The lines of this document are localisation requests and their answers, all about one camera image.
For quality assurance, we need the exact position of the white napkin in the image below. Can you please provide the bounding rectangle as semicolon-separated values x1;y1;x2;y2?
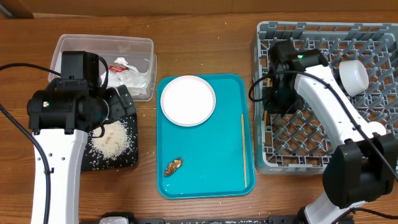
108;57;150;96

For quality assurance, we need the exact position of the red snack wrapper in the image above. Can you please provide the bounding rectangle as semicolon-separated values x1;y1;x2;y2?
108;63;129;73

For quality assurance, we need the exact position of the wooden chopstick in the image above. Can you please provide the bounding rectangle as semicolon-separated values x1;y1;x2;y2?
263;78;270;126
241;114;248;188

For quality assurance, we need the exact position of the large white plate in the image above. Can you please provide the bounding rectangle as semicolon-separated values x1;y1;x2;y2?
160;75;216;127

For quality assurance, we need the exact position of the grey-green ceramic bowl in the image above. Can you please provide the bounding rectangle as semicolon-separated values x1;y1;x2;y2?
339;60;369;96

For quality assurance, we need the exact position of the brown food scrap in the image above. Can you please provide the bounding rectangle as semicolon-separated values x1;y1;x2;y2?
164;158;183;177

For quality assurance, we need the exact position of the small white cup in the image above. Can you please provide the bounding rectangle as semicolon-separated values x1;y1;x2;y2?
368;121;387;136

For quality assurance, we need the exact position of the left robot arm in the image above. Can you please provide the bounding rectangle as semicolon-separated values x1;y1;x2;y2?
27;85;137;223

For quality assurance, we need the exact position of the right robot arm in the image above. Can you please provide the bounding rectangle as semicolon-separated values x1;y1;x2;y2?
262;42;397;223

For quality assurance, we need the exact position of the pile of white rice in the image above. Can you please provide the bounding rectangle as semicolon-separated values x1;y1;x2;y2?
89;121;131;160

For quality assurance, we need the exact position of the black tray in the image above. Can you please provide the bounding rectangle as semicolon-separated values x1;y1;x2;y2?
81;115;139;172

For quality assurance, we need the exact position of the grey dish rack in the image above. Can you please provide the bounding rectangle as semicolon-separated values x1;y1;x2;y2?
252;21;397;175

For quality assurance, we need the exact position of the clear plastic bin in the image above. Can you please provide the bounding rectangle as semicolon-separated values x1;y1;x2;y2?
50;34;157;101

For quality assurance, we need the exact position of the teal plastic tray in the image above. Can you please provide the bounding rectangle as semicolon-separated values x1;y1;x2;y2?
156;73;256;199

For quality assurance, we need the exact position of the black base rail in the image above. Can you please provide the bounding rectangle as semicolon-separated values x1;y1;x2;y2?
99;211;299;224

